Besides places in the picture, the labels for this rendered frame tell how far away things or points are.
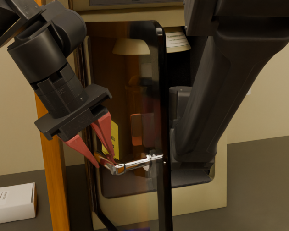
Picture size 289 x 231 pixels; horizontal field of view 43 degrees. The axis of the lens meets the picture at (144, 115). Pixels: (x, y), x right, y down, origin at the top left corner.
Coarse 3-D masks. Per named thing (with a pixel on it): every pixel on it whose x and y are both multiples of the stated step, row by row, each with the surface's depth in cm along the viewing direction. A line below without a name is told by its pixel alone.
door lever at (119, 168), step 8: (96, 152) 55; (104, 152) 54; (144, 152) 51; (96, 160) 55; (104, 160) 52; (112, 160) 50; (136, 160) 50; (144, 160) 50; (112, 168) 48; (120, 168) 48; (128, 168) 49; (136, 168) 50; (144, 168) 51
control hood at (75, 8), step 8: (72, 0) 65; (80, 0) 65; (88, 0) 65; (72, 8) 67; (80, 8) 67; (88, 8) 67; (96, 8) 67; (104, 8) 68; (112, 8) 69; (120, 8) 69
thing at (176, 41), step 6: (168, 30) 78; (174, 30) 79; (180, 30) 80; (168, 36) 77; (174, 36) 78; (180, 36) 79; (168, 42) 77; (174, 42) 78; (180, 42) 79; (186, 42) 81; (168, 48) 77; (174, 48) 78; (180, 48) 78; (186, 48) 80
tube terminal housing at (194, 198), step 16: (96, 16) 70; (112, 16) 71; (128, 16) 72; (144, 16) 73; (160, 16) 73; (176, 16) 74; (224, 144) 84; (224, 160) 85; (224, 176) 86; (176, 192) 84; (192, 192) 85; (208, 192) 86; (224, 192) 87; (176, 208) 85; (192, 208) 86; (208, 208) 87; (96, 224) 81
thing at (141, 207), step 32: (96, 32) 60; (128, 32) 49; (160, 32) 43; (96, 64) 62; (128, 64) 51; (160, 64) 44; (128, 96) 53; (160, 96) 45; (128, 128) 55; (160, 128) 46; (128, 160) 57; (160, 160) 47; (96, 192) 75; (128, 192) 59; (160, 192) 49; (128, 224) 62; (160, 224) 51
